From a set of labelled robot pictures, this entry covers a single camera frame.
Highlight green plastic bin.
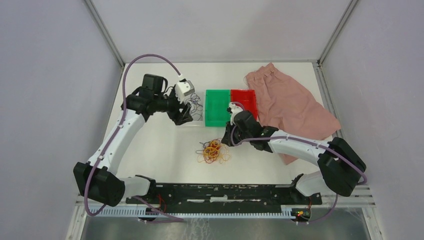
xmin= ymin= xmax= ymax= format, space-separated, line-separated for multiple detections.
xmin=204 ymin=89 xmax=231 ymax=127

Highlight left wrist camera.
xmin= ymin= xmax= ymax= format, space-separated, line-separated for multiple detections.
xmin=174 ymin=80 xmax=196 ymax=103

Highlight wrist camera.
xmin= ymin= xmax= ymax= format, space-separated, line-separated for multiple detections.
xmin=174 ymin=80 xmax=196 ymax=103
xmin=227 ymin=102 xmax=245 ymax=124

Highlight clear plastic bin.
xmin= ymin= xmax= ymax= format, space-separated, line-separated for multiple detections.
xmin=181 ymin=90 xmax=206 ymax=127

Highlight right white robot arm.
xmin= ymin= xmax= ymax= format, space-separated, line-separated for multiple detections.
xmin=221 ymin=108 xmax=368 ymax=204

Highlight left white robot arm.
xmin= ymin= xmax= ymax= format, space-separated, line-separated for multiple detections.
xmin=73 ymin=74 xmax=195 ymax=207

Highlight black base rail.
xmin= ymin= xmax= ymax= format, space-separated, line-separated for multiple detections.
xmin=125 ymin=183 xmax=323 ymax=214

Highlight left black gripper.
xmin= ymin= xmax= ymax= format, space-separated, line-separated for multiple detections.
xmin=154 ymin=87 xmax=193 ymax=126

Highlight pink cloth shorts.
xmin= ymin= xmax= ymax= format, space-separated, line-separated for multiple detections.
xmin=244 ymin=62 xmax=342 ymax=166

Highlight coloured cable pile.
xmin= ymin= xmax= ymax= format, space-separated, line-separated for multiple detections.
xmin=195 ymin=138 xmax=232 ymax=165

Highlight red plastic bin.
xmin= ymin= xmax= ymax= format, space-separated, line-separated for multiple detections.
xmin=230 ymin=89 xmax=258 ymax=120

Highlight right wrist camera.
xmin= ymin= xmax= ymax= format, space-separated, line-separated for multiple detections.
xmin=227 ymin=102 xmax=245 ymax=124

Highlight white slotted cable duct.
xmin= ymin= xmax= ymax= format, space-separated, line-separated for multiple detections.
xmin=86 ymin=205 xmax=312 ymax=220

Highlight dark blue cables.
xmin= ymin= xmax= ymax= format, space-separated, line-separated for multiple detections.
xmin=184 ymin=93 xmax=204 ymax=122

